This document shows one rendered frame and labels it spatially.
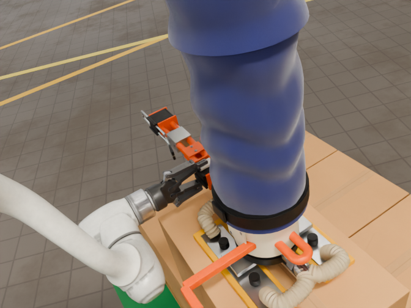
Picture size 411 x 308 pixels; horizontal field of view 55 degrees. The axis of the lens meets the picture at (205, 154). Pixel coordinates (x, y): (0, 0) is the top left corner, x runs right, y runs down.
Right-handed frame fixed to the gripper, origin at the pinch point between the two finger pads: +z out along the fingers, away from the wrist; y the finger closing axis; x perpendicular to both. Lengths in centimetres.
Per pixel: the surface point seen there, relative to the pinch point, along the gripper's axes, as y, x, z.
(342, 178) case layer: 54, -9, 66
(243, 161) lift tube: -29.1, 34.0, -7.2
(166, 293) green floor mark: 108, -45, -23
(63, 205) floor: 109, -156, -52
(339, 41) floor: 109, -185, 249
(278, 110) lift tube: -38, 37, 0
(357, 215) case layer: 54, 11, 55
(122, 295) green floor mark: 108, -60, -44
